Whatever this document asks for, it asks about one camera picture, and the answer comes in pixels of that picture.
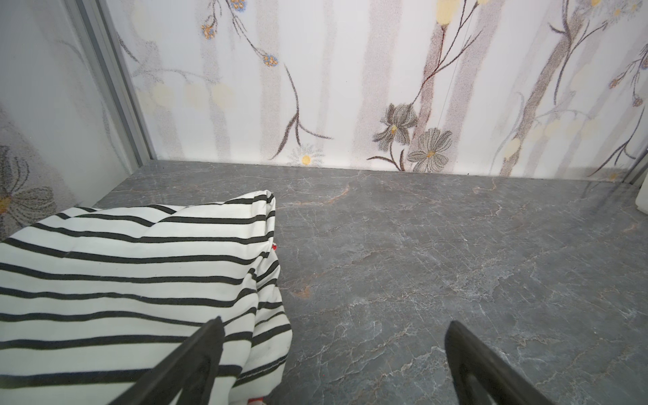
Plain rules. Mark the black white striped tank top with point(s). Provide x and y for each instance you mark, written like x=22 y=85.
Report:
x=92 y=299

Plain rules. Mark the white plastic laundry basket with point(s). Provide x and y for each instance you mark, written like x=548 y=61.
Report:
x=642 y=196

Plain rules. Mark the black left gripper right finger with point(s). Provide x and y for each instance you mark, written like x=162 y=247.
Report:
x=480 y=376

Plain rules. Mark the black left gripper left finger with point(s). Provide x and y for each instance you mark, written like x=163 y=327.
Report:
x=186 y=376

